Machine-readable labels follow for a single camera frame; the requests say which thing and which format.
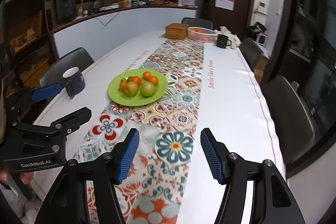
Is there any green pear fruit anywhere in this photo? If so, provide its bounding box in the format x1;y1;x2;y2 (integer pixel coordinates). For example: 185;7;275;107
123;81;139;97

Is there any large green apple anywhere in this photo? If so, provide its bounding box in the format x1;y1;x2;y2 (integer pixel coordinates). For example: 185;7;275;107
141;81;157;97

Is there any large orange mandarin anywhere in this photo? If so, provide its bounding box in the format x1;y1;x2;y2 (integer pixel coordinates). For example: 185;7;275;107
148;76;158;86

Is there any left hand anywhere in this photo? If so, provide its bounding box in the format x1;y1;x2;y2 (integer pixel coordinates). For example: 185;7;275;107
0;165;34;185

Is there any dark blue mug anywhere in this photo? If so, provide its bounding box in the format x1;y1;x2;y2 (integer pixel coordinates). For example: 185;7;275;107
63;67;85;98

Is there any grey chair near left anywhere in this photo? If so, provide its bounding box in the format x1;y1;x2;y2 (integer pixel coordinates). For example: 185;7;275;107
39;48;94;101

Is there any grey chair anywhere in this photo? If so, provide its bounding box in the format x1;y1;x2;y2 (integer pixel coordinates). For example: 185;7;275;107
239;38;263;71
261;75;315;164
39;48;94;101

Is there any green round plate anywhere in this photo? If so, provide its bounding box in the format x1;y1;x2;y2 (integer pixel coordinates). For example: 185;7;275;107
108;69;168;106

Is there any grey chair near right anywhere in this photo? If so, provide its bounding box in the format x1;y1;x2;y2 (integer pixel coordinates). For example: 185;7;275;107
261;75;315;164

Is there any patterned table runner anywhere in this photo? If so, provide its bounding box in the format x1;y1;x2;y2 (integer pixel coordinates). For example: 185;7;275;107
74;39;205;223

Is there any small orange on plate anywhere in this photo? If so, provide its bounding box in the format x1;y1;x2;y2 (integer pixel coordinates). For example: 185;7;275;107
143;71;151;80

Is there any woven wicker box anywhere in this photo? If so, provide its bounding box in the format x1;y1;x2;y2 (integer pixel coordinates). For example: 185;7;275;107
165;23;189;40

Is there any grey chair far right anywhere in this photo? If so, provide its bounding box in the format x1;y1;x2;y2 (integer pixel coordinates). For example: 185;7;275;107
239;38;263;71

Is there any grey chair far end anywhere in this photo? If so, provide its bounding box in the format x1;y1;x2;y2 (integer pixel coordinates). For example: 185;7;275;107
181;17;213;30

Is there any white cloth bundle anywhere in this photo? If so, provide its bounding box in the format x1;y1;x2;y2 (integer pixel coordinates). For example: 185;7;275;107
220;26;242;50

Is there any black mug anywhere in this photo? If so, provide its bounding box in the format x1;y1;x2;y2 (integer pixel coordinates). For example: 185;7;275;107
216;34;232;49

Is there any white wire fruit basket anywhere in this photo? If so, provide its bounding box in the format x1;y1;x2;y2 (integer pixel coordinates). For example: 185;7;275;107
187;27;218;43

